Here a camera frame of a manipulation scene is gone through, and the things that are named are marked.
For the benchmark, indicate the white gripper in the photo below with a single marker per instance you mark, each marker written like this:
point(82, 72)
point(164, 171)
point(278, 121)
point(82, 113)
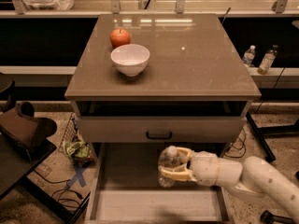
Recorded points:
point(205, 167)

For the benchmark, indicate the clear plastic water bottle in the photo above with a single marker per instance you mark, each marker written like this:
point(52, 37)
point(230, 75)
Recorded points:
point(168, 158)

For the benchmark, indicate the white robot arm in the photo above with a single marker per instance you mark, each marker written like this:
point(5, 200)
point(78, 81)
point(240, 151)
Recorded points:
point(250, 180)

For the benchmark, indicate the open grey middle drawer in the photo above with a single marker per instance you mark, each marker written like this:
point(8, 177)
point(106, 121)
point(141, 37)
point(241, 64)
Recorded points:
point(125, 190)

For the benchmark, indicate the grey drawer cabinet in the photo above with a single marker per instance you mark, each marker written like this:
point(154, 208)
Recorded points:
point(193, 71)

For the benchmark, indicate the closed grey upper drawer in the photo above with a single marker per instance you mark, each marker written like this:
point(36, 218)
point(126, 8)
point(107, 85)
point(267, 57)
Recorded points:
point(160, 129)

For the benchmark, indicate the small water bottle on ledge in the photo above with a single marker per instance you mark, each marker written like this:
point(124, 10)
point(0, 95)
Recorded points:
point(248, 56)

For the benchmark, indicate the yellowish bottle on ledge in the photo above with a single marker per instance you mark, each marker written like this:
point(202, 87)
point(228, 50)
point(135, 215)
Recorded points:
point(268, 60)

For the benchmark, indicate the black stand leg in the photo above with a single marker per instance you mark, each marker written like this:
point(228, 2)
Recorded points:
point(261, 133)

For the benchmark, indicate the black caster wheel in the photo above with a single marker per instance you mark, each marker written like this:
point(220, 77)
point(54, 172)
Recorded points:
point(268, 218)

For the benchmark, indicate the blue tape cross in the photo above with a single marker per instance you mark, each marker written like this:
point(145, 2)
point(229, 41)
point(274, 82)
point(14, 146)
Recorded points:
point(78, 176)

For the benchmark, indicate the white ceramic bowl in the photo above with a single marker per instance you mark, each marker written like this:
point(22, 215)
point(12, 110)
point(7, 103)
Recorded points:
point(130, 59)

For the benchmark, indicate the red apple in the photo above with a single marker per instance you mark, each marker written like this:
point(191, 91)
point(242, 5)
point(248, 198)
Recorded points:
point(119, 37)

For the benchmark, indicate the wire basket with snack bags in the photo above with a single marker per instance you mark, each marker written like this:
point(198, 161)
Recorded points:
point(73, 146)

